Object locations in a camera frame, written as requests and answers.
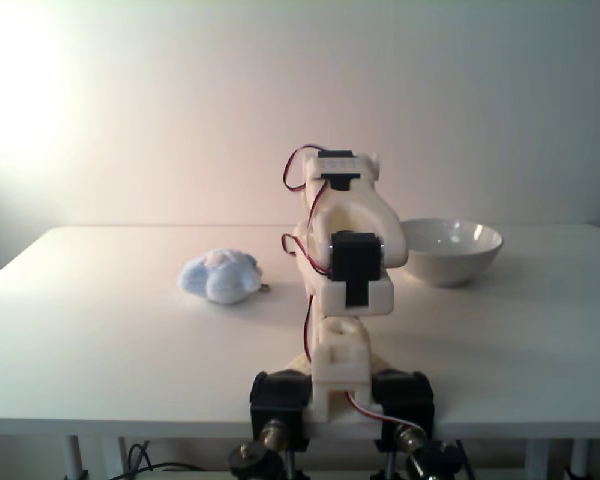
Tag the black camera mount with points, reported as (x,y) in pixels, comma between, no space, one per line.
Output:
(445,460)

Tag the white table leg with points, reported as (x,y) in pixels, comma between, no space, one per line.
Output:
(535,460)
(581,460)
(113,460)
(73,457)

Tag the sky blue plush doll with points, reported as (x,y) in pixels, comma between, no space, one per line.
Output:
(220,280)

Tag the black table clamp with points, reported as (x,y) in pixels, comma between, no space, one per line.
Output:
(405,397)
(280,400)

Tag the white ceramic bowl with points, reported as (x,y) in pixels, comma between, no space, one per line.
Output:
(452,255)

